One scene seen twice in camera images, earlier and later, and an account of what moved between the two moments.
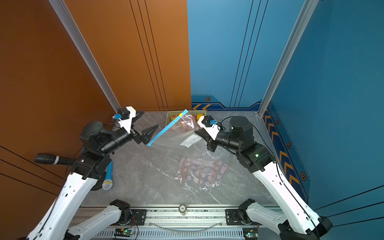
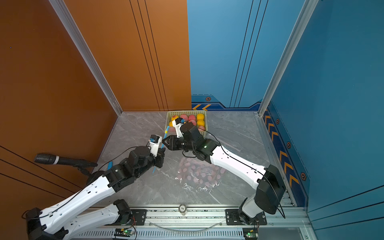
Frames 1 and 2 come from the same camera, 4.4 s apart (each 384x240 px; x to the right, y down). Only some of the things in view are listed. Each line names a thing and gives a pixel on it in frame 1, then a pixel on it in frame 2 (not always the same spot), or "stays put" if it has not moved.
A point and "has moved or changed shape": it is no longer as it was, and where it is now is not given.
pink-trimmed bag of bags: x=198 y=174 stays put
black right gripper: x=212 y=143 → x=173 y=143
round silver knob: x=182 y=209 stays put
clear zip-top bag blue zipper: x=180 y=133 has moved or changed shape
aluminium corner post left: x=86 y=54 stays put
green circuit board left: x=123 y=232 stays put
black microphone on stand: x=54 y=159 stays put
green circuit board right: x=250 y=233 stays put
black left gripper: x=139 y=139 → x=160 y=157
